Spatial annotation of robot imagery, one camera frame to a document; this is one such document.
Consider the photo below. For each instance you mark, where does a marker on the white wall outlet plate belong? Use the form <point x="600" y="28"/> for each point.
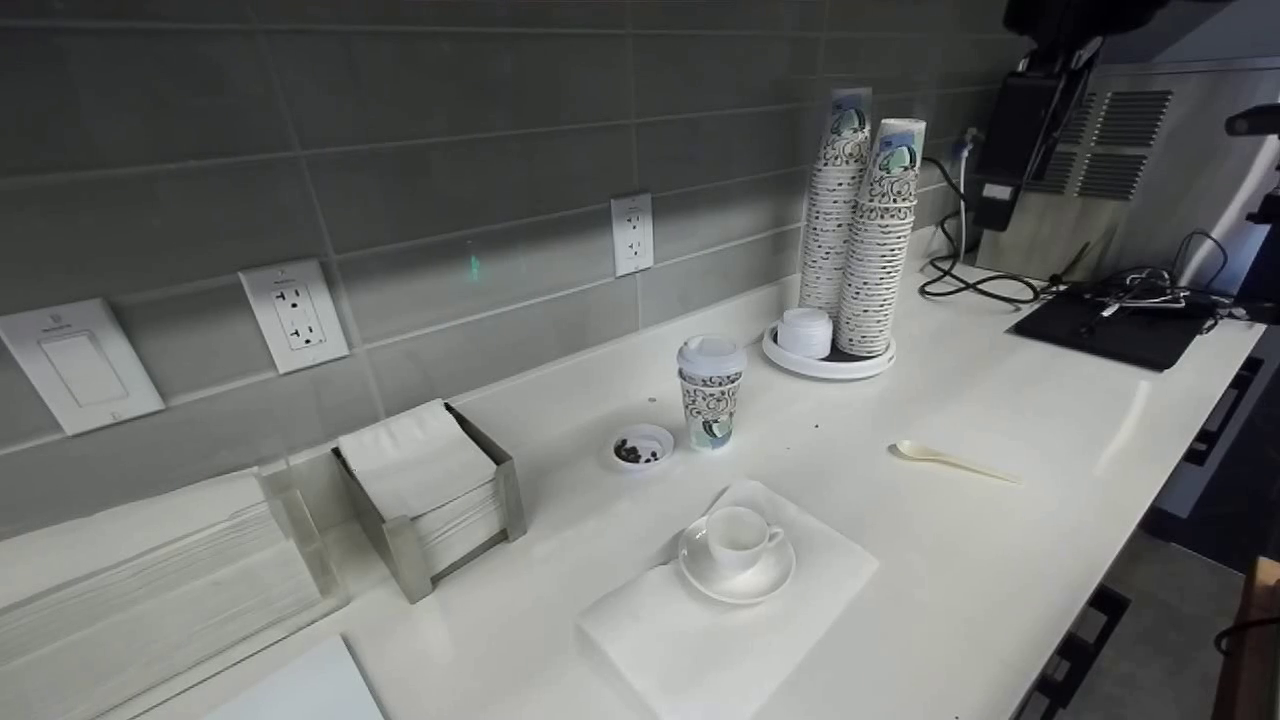
<point x="635" y="232"/>
<point x="295" y="312"/>

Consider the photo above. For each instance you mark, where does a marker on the stack of white napkins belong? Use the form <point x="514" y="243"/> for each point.
<point x="414" y="462"/>

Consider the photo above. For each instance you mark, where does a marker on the tall patterned paper cup stack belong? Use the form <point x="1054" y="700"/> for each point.
<point x="876" y="243"/>
<point x="833" y="201"/>

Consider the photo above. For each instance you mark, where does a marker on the white square napkin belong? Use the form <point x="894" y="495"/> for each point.
<point x="802" y="624"/>

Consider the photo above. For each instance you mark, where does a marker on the black mat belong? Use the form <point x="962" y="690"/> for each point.
<point x="1115" y="329"/>

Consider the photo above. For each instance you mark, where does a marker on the white ceramic cup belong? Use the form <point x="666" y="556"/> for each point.
<point x="728" y="537"/>

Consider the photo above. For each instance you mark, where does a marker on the paper cup with lid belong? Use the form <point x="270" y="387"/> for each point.
<point x="711" y="392"/>

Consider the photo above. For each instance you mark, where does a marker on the white light switch plate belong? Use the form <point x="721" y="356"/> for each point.
<point x="81" y="366"/>

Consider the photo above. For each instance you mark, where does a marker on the small bowl with dark contents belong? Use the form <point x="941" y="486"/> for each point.
<point x="640" y="444"/>

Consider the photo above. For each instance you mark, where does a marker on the clear acrylic container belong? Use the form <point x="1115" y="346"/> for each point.
<point x="146" y="587"/>

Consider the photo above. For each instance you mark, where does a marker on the round white cup tray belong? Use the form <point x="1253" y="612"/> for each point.
<point x="812" y="360"/>

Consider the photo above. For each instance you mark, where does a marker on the cream plastic spoon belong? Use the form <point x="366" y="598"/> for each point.
<point x="934" y="459"/>

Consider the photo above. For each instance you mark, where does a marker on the wooden chair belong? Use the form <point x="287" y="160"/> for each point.
<point x="1253" y="646"/>

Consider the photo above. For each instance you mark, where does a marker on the metal napkin holder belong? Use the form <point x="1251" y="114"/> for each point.
<point x="446" y="527"/>

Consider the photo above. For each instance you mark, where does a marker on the small stack of white lids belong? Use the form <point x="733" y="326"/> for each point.
<point x="805" y="329"/>

